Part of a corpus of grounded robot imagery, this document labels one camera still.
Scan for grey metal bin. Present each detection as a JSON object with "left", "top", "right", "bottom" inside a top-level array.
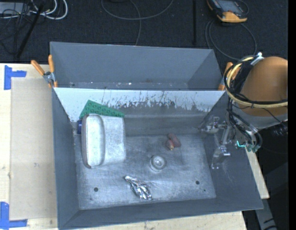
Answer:
[{"left": 49, "top": 41, "right": 264, "bottom": 230}]

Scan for pale wood flat board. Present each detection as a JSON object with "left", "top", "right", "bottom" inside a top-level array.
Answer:
[{"left": 9, "top": 77, "right": 58, "bottom": 220}]

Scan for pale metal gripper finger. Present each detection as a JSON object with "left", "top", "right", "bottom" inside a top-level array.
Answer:
[
  {"left": 198, "top": 115, "right": 221, "bottom": 134},
  {"left": 211, "top": 144, "right": 231, "bottom": 170}
]

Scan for red-brown toy food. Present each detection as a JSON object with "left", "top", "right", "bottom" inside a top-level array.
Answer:
[{"left": 165, "top": 133, "right": 182, "bottom": 151}]

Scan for white rounded plastic container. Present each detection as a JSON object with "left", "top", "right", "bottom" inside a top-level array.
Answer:
[{"left": 81, "top": 113, "right": 128, "bottom": 169}]

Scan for crumpled silver foil packet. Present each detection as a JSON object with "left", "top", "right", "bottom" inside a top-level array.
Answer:
[{"left": 124, "top": 175, "right": 154, "bottom": 201}]

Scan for dark green flat block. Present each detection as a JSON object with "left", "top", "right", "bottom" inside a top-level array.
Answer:
[{"left": 79, "top": 99, "right": 126, "bottom": 120}]

